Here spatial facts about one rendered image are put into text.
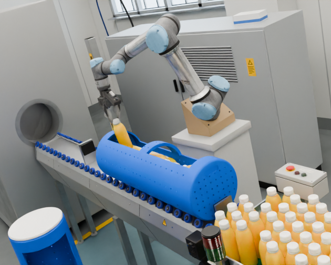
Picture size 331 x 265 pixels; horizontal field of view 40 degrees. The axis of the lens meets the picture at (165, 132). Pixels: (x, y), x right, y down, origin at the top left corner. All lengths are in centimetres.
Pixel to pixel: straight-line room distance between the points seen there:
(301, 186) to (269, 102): 168
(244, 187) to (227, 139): 33
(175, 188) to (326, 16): 300
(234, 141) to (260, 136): 136
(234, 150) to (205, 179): 55
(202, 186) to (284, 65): 187
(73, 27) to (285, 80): 446
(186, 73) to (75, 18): 537
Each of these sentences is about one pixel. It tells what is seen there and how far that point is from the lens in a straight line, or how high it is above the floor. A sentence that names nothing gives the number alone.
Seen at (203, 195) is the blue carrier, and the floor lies 110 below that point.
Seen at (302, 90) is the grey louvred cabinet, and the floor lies 83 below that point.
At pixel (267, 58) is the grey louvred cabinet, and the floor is 122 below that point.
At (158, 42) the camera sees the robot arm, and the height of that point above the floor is 173.
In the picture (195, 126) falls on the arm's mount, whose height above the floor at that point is 120.
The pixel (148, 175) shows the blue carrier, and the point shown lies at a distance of 218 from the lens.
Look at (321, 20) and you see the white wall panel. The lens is 467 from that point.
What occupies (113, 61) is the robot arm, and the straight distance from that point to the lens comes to 239.
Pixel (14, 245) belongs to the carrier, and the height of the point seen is 100.
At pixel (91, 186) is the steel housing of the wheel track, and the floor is 86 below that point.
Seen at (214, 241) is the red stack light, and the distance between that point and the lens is 146.
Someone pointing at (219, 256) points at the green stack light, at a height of 118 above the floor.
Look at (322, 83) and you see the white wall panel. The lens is 487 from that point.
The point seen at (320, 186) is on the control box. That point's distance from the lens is 200.
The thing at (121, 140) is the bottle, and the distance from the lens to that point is 256.
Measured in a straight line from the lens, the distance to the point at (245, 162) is 257.
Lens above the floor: 208
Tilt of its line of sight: 21 degrees down
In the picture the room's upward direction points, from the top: 15 degrees counter-clockwise
